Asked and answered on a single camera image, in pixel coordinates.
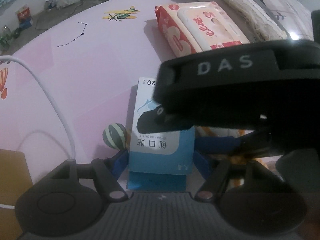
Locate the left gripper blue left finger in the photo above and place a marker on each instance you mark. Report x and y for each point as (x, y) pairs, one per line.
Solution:
(118, 163)

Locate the brown cardboard box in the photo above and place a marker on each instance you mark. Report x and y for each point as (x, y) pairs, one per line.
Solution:
(15, 180)

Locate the grey patterned quilt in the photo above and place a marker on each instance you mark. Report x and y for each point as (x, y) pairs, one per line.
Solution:
(293, 16)

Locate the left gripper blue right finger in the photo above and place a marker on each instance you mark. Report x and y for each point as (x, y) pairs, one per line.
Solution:
(204, 164)

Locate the pink printed play mat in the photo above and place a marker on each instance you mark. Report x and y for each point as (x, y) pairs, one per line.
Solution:
(90, 64)

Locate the red orange box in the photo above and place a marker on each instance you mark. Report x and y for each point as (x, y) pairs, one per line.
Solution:
(23, 14)

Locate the orange striped knotted cloth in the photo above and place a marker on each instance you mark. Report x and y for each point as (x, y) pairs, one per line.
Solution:
(236, 145)

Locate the pink wet wipes pack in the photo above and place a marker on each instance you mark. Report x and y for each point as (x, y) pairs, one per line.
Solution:
(191, 28)

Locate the blue white bandage box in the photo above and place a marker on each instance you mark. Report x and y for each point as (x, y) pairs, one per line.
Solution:
(157, 161)

